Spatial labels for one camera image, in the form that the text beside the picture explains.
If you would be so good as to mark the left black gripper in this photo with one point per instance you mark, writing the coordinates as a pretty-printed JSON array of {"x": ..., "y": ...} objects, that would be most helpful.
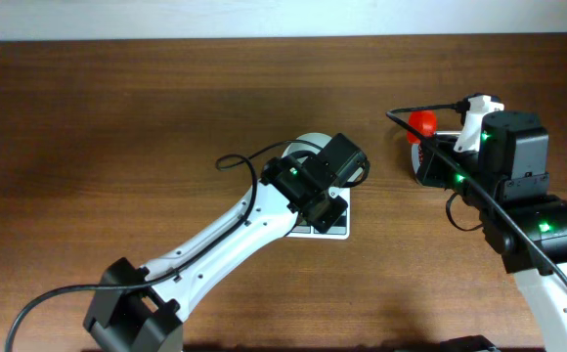
[{"x": 337, "y": 209}]

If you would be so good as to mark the red measuring scoop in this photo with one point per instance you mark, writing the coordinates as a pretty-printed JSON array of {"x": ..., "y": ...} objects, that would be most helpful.
[{"x": 424, "y": 122}]

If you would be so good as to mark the red beans in container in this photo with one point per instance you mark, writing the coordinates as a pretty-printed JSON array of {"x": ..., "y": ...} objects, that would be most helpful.
[{"x": 422, "y": 154}]

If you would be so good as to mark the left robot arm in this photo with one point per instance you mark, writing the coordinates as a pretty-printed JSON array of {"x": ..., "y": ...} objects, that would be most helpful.
[{"x": 145, "y": 308}]

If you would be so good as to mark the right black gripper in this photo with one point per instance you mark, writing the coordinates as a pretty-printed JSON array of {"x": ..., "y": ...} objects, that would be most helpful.
[{"x": 426, "y": 173}]

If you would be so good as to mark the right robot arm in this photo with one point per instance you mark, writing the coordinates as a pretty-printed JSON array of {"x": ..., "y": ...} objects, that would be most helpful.
[{"x": 510, "y": 165}]

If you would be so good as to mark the white digital kitchen scale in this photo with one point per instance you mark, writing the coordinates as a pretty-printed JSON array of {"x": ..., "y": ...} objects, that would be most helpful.
[{"x": 339, "y": 231}]

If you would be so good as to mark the white round bowl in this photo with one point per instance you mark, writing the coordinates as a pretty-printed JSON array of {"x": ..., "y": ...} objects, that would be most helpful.
[{"x": 311, "y": 142}]

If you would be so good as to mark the clear plastic bean container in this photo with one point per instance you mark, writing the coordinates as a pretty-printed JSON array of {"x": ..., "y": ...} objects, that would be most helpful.
[{"x": 419, "y": 171}]

